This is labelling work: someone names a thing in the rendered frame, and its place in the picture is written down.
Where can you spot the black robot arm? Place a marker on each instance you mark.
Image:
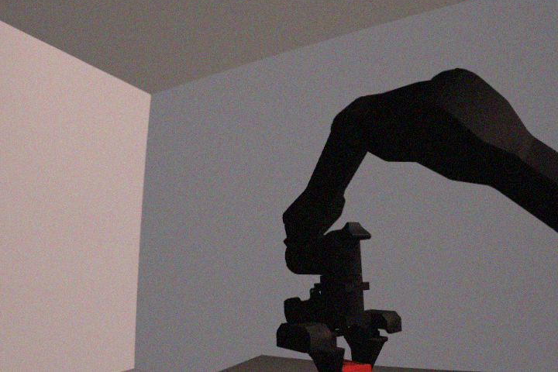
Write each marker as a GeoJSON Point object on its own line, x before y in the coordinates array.
{"type": "Point", "coordinates": [455, 124]}

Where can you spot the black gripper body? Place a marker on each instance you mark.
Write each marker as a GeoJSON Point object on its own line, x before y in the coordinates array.
{"type": "Point", "coordinates": [342, 314]}

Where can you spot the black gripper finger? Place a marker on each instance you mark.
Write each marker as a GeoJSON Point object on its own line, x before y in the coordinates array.
{"type": "Point", "coordinates": [329, 360]}
{"type": "Point", "coordinates": [365, 350]}

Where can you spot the red block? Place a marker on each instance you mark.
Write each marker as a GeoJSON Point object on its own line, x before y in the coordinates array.
{"type": "Point", "coordinates": [353, 366]}

